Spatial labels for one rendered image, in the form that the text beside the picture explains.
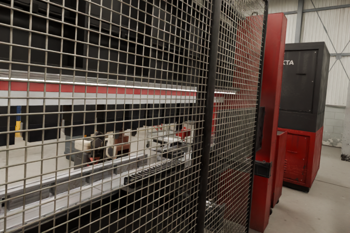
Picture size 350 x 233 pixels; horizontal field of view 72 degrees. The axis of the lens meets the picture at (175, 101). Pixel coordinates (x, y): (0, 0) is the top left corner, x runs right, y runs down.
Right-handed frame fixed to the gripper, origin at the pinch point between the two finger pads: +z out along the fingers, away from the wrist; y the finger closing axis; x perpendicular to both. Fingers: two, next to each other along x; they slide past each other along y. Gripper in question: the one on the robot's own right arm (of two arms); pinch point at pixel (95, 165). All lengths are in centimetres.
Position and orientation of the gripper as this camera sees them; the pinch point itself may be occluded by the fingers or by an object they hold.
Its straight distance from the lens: 208.8
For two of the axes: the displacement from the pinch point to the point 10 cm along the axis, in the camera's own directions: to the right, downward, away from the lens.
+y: 6.9, -1.8, -7.1
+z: 1.1, 9.8, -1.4
